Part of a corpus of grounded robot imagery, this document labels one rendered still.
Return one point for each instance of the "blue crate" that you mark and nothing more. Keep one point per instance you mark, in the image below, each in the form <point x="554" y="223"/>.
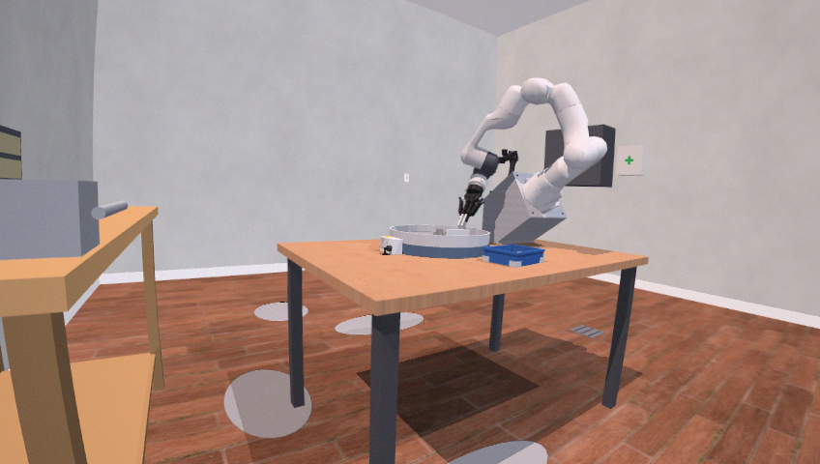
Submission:
<point x="509" y="255"/>

